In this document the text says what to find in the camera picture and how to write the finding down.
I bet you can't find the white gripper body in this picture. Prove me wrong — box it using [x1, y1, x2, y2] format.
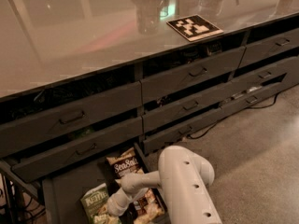
[107, 189, 133, 217]

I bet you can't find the green Kettle chip bag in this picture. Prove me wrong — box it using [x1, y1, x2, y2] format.
[80, 183, 121, 224]

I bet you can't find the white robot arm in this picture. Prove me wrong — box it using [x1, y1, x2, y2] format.
[107, 146, 222, 224]

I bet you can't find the lower brown sea salt bag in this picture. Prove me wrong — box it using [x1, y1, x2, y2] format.
[129, 189, 164, 224]

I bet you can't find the brown sea salt bag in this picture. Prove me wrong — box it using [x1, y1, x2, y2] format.
[107, 147, 144, 187]
[129, 189, 164, 224]

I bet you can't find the upper brown sea salt bag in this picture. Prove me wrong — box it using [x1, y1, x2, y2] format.
[107, 147, 144, 187]

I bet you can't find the open bottom left drawer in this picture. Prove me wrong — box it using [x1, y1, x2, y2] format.
[41, 142, 176, 224]

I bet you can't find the bottom centre grey drawer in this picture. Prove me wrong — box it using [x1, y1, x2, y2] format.
[143, 107, 224, 155]

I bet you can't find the grey drawer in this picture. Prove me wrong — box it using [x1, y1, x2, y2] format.
[0, 82, 142, 158]
[232, 57, 299, 93]
[239, 28, 299, 67]
[221, 74, 299, 117]
[143, 107, 224, 155]
[141, 47, 245, 104]
[12, 117, 143, 182]
[143, 82, 233, 133]

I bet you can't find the middle left grey drawer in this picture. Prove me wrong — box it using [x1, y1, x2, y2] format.
[12, 117, 143, 182]

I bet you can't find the top left grey drawer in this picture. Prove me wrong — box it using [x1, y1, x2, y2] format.
[0, 82, 142, 158]

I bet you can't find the middle centre grey drawer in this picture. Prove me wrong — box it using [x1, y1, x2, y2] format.
[143, 82, 233, 133]

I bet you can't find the top centre grey drawer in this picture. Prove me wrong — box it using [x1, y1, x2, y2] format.
[141, 47, 245, 104]

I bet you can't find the bottom right grey drawer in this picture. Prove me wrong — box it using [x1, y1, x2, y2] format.
[221, 74, 299, 117]

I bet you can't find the top right grey drawer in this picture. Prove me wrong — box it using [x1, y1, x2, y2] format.
[239, 28, 299, 67]

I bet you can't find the middle right grey drawer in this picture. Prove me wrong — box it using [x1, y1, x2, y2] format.
[232, 57, 299, 93]

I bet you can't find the black white fiducial marker board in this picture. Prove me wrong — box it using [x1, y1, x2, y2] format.
[167, 15, 223, 42]

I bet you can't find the black floor cable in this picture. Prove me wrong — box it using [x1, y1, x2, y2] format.
[186, 91, 281, 140]

